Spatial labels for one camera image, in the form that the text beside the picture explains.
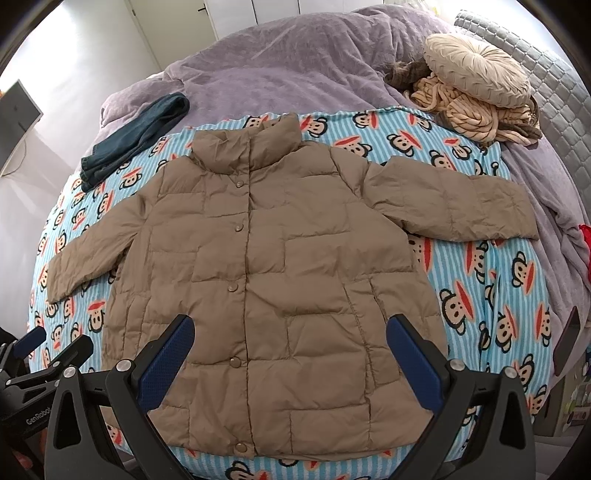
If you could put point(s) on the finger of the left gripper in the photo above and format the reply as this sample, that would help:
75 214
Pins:
74 355
20 349

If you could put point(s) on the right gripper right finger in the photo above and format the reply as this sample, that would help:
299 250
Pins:
481 426

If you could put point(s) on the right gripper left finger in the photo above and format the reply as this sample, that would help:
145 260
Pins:
78 443

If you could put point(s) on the tan puffer jacket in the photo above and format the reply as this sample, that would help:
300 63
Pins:
290 256

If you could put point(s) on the dark teal folded jeans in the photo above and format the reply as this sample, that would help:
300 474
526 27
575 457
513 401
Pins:
137 135

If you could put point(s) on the grey tufted headboard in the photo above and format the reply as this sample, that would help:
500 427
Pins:
562 97

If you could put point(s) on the white wardrobe doors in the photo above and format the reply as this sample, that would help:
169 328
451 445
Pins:
174 30

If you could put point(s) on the beige chunky knit throw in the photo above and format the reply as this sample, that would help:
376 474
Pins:
479 121

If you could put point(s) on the cream round pleated cushion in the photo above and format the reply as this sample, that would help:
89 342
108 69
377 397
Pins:
478 69

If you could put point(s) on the purple quilted duvet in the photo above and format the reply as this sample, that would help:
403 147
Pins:
337 62

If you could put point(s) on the dark wall monitor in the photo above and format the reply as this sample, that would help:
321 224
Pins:
18 115

